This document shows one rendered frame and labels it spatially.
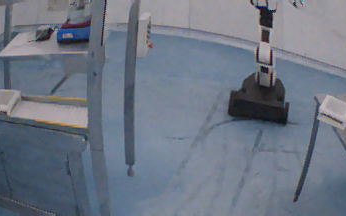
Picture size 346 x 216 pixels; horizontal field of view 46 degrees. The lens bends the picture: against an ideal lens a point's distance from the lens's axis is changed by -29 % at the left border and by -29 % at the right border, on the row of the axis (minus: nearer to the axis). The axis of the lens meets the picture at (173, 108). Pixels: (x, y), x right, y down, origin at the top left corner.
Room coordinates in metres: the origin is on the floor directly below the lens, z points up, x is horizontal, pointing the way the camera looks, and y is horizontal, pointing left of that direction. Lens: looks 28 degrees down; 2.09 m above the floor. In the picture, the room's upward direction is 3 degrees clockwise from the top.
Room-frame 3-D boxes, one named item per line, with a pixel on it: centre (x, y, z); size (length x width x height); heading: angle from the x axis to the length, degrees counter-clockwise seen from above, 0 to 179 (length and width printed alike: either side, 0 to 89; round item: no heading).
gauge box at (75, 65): (2.33, 0.45, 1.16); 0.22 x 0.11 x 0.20; 86
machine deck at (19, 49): (2.21, 0.66, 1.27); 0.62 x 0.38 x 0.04; 86
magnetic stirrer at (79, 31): (2.24, 0.48, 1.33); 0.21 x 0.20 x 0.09; 176
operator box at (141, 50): (3.04, 0.20, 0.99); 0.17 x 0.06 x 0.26; 176
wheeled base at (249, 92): (4.10, -0.79, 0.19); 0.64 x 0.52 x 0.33; 165
